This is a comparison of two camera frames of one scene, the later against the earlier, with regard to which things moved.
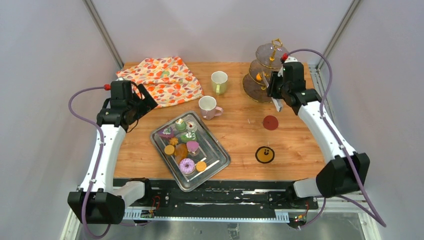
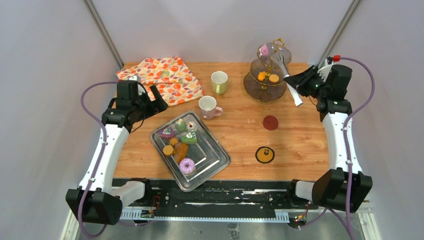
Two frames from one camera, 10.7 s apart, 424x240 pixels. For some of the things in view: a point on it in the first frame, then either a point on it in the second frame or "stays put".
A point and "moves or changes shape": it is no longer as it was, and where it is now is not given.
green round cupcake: (180, 125) stays put
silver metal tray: (190, 151) stays put
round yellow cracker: (201, 166) moves or changes shape
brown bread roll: (181, 152) stays put
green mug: (219, 79) stays put
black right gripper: (275, 78) to (300, 81)
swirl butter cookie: (174, 141) stays put
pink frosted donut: (187, 166) stays put
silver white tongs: (277, 101) moves or changes shape
